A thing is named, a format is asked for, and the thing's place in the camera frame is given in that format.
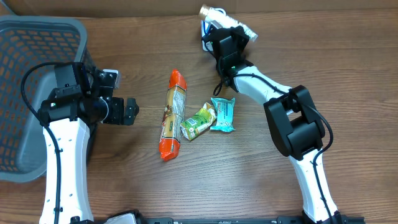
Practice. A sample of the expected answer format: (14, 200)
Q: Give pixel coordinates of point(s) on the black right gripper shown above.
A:
(228, 37)

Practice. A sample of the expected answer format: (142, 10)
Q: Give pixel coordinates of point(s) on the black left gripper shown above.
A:
(117, 110)

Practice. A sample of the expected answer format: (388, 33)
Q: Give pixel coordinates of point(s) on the white tube gold cap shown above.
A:
(219, 19)

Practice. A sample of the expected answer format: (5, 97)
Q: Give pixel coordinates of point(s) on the orange spaghetti packet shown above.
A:
(174, 111)

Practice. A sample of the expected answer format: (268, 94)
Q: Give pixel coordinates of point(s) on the mint green tissue pack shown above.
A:
(225, 113)

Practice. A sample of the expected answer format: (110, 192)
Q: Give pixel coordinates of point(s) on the green drink carton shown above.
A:
(199, 122)

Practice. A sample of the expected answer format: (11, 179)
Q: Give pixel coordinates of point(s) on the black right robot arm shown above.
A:
(296, 126)

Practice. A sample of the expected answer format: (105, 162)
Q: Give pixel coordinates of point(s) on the grey plastic shopping basket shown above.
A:
(27, 41)

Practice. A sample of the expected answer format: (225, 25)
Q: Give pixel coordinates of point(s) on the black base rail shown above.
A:
(134, 216)

